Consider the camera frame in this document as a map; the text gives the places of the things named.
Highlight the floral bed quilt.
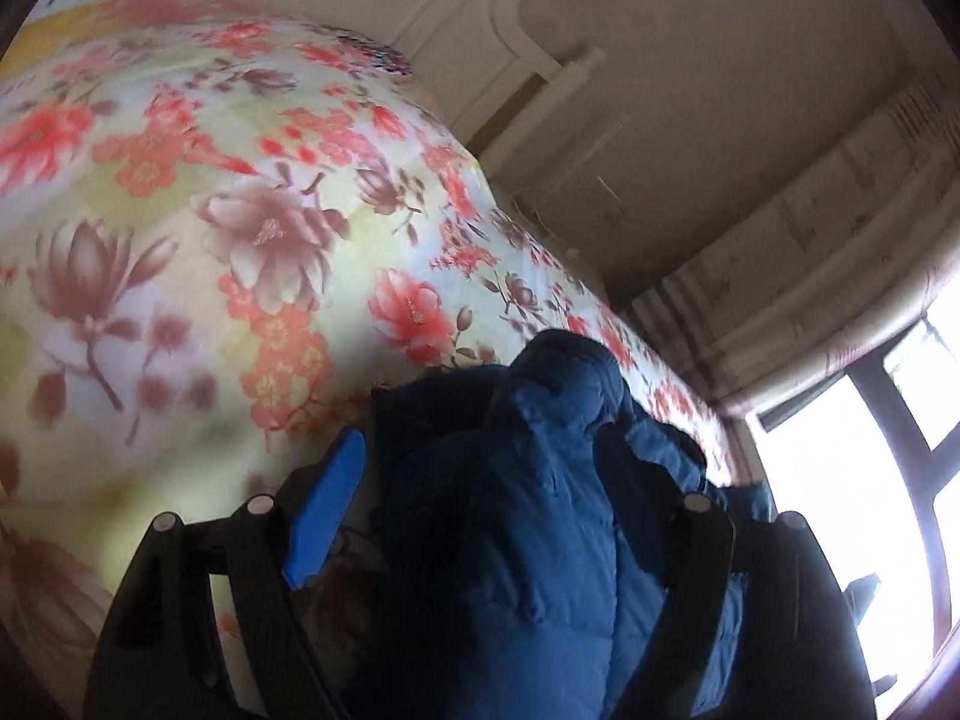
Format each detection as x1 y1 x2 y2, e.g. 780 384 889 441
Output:
2 0 734 717

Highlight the dark window frame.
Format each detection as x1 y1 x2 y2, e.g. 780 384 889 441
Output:
760 314 958 649

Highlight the blue puffer jacket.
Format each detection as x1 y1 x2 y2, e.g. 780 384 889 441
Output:
299 328 778 720

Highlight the white headboard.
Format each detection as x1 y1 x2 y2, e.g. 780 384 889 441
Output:
238 0 605 174

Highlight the blue red floral pillow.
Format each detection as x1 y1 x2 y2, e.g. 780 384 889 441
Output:
331 28 413 76

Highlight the striped beige curtain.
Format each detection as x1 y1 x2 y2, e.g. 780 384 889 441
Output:
625 50 960 418

